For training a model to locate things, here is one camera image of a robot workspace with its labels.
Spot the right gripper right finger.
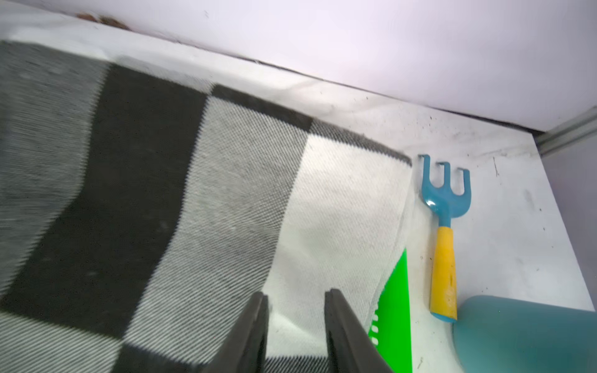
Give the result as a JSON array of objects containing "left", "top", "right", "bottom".
[{"left": 324, "top": 288, "right": 392, "bottom": 373}]

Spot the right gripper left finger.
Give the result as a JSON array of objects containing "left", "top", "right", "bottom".
[{"left": 203, "top": 292, "right": 269, "bottom": 373}]

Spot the black white checked scarf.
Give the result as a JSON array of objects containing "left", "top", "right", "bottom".
[{"left": 1, "top": 42, "right": 413, "bottom": 372}]

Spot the green plastic basket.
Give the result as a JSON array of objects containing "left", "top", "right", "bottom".
[{"left": 368, "top": 250, "right": 413, "bottom": 373}]

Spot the teal vase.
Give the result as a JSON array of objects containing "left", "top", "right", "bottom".
[{"left": 452, "top": 295, "right": 596, "bottom": 372}]

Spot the teal yellow garden rake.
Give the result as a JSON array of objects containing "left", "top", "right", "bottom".
[{"left": 420, "top": 155, "right": 472, "bottom": 323}]

